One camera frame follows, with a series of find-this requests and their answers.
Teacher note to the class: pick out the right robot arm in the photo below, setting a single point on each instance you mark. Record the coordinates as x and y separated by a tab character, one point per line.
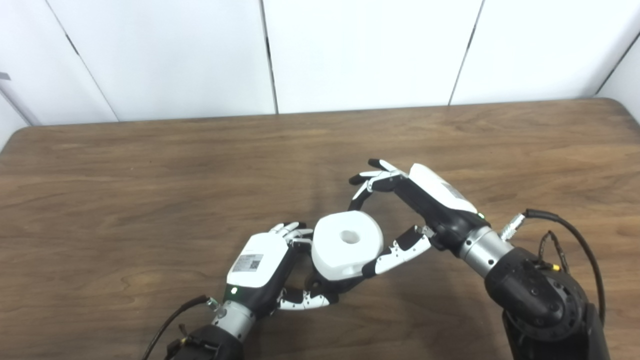
540	300

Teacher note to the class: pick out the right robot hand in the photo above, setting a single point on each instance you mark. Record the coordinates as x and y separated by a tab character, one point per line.
440	200

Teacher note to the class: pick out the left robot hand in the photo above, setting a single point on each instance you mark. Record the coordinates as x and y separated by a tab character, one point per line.
255	265

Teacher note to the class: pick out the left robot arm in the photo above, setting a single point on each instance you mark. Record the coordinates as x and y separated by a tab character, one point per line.
215	340

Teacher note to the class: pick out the round white piece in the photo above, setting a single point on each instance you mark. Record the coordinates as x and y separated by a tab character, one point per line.
345	255

